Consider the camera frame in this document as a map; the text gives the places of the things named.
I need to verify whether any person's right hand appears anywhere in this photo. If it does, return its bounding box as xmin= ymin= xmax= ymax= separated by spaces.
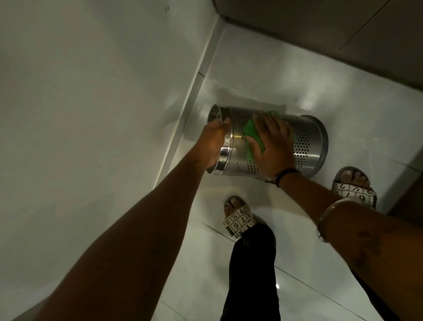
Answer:
xmin=245 ymin=112 xmax=297 ymax=179

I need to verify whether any person's left hand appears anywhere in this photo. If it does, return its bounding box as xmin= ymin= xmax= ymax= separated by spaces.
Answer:
xmin=192 ymin=117 xmax=232 ymax=171

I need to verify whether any green cleaning cloth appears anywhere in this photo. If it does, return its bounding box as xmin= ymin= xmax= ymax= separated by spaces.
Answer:
xmin=243 ymin=110 xmax=297 ymax=163

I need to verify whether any perforated steel waste bin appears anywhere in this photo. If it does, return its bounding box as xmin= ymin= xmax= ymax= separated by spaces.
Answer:
xmin=206 ymin=105 xmax=329 ymax=178

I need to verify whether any person's left forearm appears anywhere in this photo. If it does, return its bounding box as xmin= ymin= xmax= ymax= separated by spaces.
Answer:
xmin=13 ymin=159 xmax=207 ymax=321

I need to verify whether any person's right forearm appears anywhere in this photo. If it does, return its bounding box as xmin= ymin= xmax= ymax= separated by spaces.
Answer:
xmin=279 ymin=169 xmax=423 ymax=321

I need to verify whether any dark wrist thread band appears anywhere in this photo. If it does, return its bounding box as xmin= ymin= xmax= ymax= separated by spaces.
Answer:
xmin=255 ymin=168 xmax=301 ymax=188

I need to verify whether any person's left foot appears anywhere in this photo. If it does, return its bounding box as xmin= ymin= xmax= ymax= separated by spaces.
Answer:
xmin=225 ymin=196 xmax=248 ymax=217

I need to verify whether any person's foot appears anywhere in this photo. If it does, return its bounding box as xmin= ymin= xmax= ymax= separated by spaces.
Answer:
xmin=338 ymin=169 xmax=371 ymax=190
xmin=225 ymin=196 xmax=248 ymax=217

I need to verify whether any white patterned slide sandal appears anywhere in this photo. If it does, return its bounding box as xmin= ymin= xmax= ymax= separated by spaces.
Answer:
xmin=223 ymin=196 xmax=267 ymax=239
xmin=332 ymin=167 xmax=378 ymax=210

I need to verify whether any silver metal bangle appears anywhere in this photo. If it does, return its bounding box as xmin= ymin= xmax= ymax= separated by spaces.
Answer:
xmin=317 ymin=198 xmax=361 ymax=243

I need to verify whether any person's right foot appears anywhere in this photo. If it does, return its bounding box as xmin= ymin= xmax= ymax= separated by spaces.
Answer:
xmin=338 ymin=169 xmax=371 ymax=190

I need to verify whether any person's black trouser leg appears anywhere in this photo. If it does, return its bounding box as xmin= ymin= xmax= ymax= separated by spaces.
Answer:
xmin=220 ymin=224 xmax=281 ymax=321
xmin=351 ymin=270 xmax=402 ymax=321

